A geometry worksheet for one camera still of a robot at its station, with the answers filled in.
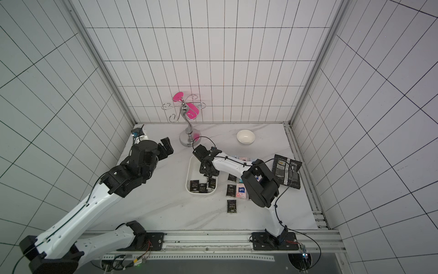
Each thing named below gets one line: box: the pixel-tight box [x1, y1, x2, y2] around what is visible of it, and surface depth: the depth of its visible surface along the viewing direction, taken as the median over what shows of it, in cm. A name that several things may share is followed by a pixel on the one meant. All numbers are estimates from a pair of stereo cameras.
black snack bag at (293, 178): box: [286, 158, 303, 190], surface depth 95 cm
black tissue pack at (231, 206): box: [226, 199, 237, 213], surface depth 83 cm
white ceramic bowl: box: [236, 129, 256, 145], surface depth 109 cm
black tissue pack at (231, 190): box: [225, 184, 237, 197], surface depth 87 cm
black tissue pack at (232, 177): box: [227, 173, 237, 183], surface depth 92 cm
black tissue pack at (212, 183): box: [208, 178, 217, 189], surface depth 89 cm
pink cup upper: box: [172, 91, 185, 103], surface depth 97 cm
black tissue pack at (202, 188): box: [198, 183, 209, 193], surface depth 89 cm
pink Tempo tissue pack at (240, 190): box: [236, 183, 247, 200], surface depth 87 cm
